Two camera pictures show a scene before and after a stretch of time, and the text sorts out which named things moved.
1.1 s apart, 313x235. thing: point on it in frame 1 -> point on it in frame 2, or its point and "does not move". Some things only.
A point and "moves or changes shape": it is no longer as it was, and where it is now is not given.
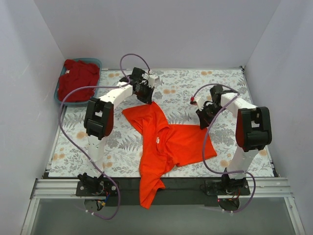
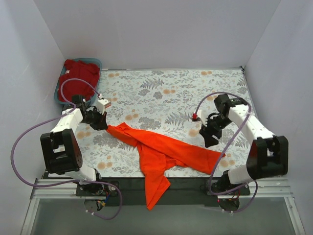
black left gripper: [144, 92] -> [98, 120]
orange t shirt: [165, 147] moves or changes shape
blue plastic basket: [95, 61] does not move
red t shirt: [78, 74] does not move
